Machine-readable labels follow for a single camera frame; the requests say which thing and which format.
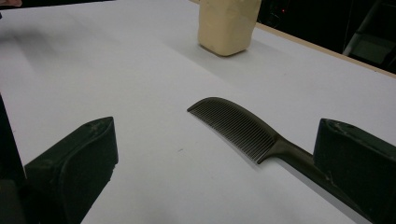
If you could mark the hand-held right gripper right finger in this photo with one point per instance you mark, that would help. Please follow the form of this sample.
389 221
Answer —
358 161

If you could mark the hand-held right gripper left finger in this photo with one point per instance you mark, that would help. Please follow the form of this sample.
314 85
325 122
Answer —
77 168

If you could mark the black comb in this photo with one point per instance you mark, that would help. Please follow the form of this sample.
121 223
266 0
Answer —
236 124

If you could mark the beige square cup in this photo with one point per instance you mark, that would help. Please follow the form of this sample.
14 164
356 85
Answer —
227 28

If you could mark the white table sheet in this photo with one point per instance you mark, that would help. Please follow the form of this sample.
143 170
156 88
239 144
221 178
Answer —
155 93

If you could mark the black folding chair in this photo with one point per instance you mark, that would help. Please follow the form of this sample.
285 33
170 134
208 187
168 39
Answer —
370 46

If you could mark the wooden table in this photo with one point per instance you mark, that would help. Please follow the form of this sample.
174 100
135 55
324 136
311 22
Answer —
311 44

